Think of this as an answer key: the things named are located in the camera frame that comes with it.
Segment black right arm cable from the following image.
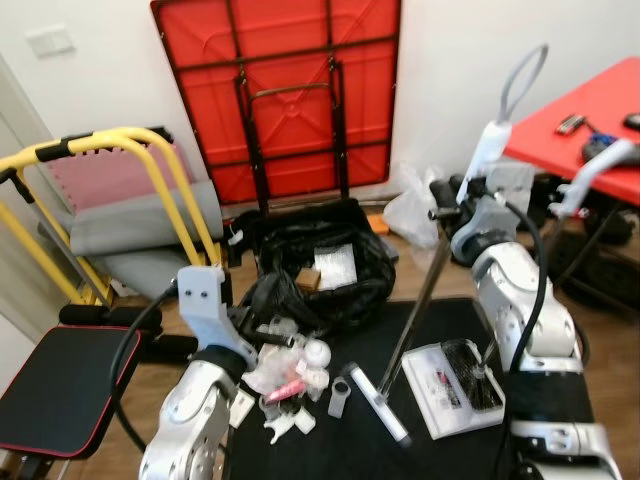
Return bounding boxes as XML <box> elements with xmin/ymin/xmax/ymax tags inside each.
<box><xmin>505</xmin><ymin>200</ymin><xmax>549</xmax><ymax>371</ymax></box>

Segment small white ball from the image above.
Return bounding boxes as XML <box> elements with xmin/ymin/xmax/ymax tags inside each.
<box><xmin>305</xmin><ymin>340</ymin><xmax>331</xmax><ymax>366</ymax></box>

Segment red folded table black legs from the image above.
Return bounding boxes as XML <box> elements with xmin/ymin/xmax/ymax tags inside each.
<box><xmin>150</xmin><ymin>0</ymin><xmax>403</xmax><ymax>208</ymax></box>

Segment white wall switch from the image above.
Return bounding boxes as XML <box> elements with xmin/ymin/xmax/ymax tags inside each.
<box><xmin>25</xmin><ymin>25</ymin><xmax>76</xmax><ymax>58</ymax></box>

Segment black floor mat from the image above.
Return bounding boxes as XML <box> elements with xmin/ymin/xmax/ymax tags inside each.
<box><xmin>225</xmin><ymin>297</ymin><xmax>601</xmax><ymax>480</ymax></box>

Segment bin with black bag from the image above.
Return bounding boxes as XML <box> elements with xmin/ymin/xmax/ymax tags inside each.
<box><xmin>245</xmin><ymin>200</ymin><xmax>398</xmax><ymax>338</ymax></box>

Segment white paper tag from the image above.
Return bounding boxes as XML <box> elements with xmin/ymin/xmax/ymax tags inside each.
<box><xmin>228</xmin><ymin>388</ymin><xmax>256</xmax><ymax>429</ymax></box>

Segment black foam roller bar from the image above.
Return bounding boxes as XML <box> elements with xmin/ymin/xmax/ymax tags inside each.
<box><xmin>58</xmin><ymin>303</ymin><xmax>201</xmax><ymax>363</ymax></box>

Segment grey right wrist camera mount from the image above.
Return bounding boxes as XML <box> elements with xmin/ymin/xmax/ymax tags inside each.
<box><xmin>483</xmin><ymin>163</ymin><xmax>538</xmax><ymax>226</ymax></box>

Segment grey plastic piece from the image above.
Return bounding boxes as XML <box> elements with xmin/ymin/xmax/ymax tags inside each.
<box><xmin>328</xmin><ymin>375</ymin><xmax>353</xmax><ymax>419</ymax></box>

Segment pink foam mat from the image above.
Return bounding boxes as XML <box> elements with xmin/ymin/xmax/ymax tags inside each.
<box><xmin>45</xmin><ymin>140</ymin><xmax>191</xmax><ymax>213</ymax></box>

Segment small brown cardboard box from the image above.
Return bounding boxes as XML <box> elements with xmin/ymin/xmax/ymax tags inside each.
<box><xmin>298</xmin><ymin>268</ymin><xmax>323</xmax><ymax>293</ymax></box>

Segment grey foam mat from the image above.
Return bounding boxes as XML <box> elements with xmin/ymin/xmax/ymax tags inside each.
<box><xmin>60</xmin><ymin>180</ymin><xmax>226</xmax><ymax>296</ymax></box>

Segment yellow metal frame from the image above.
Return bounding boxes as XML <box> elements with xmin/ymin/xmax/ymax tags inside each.
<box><xmin>0</xmin><ymin>127</ymin><xmax>226</xmax><ymax>306</ymax></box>

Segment white bubble wrap sheet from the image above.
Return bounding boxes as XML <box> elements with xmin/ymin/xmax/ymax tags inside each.
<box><xmin>315</xmin><ymin>245</ymin><xmax>359</xmax><ymax>291</ymax></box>

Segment grey metal pole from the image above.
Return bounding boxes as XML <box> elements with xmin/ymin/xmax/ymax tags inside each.
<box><xmin>0</xmin><ymin>168</ymin><xmax>111</xmax><ymax>301</ymax></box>

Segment long metal handled broom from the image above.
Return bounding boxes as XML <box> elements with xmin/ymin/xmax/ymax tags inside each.
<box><xmin>345</xmin><ymin>42</ymin><xmax>550</xmax><ymax>447</ymax></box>

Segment red plastic table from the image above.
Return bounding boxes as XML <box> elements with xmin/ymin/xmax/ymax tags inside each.
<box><xmin>503</xmin><ymin>57</ymin><xmax>640</xmax><ymax>204</ymax></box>

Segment short black bench pad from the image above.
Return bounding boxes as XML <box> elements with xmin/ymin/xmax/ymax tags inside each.
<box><xmin>0</xmin><ymin>325</ymin><xmax>141</xmax><ymax>459</ymax></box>

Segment black weight plate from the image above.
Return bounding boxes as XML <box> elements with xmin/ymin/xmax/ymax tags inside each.
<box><xmin>575</xmin><ymin>240</ymin><xmax>640</xmax><ymax>311</ymax></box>

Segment blue black gadget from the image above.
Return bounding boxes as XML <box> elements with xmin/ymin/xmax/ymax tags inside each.
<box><xmin>583</xmin><ymin>132</ymin><xmax>623</xmax><ymax>161</ymax></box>

